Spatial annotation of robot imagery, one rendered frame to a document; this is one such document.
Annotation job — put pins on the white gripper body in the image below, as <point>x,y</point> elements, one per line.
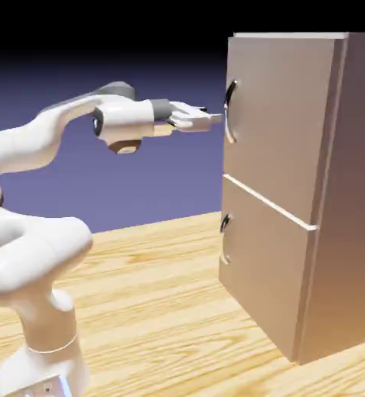
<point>190,118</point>

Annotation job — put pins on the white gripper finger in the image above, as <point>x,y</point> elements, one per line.
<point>216,118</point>

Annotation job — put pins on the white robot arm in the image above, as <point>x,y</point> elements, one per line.
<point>30,248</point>

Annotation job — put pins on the tall tan cabinet door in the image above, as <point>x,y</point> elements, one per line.
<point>278,124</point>

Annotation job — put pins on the tan wooden cabinet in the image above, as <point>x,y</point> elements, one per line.
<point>349,192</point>

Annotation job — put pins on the short tan cabinet door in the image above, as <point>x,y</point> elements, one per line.
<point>262,273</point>

